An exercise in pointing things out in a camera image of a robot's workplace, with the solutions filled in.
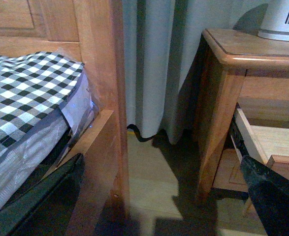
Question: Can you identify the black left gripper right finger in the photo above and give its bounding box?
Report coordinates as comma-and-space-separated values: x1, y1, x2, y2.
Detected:
240, 155, 289, 236

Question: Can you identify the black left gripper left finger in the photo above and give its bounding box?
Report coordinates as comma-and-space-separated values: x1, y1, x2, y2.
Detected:
0, 153, 85, 236

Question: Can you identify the wooden drawer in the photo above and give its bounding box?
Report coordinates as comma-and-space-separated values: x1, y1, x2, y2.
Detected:
212, 137, 248, 192
229, 104, 289, 180

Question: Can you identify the plastic wrapped mattress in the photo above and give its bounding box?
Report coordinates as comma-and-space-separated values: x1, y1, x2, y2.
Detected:
0, 72, 98, 209

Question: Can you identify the wooden nightstand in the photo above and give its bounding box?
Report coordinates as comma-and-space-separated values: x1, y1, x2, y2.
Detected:
194, 29, 289, 202

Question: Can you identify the black white checkered blanket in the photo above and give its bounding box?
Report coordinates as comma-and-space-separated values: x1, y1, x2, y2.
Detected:
0, 52, 84, 158

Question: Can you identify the white air purifier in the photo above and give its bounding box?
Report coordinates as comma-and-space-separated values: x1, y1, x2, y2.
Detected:
257, 0, 289, 41

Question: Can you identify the grey curtain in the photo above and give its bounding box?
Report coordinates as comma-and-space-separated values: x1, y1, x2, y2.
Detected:
123, 0, 268, 144

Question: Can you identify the wooden bed frame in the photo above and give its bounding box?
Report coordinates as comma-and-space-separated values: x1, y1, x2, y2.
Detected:
0, 0, 128, 236

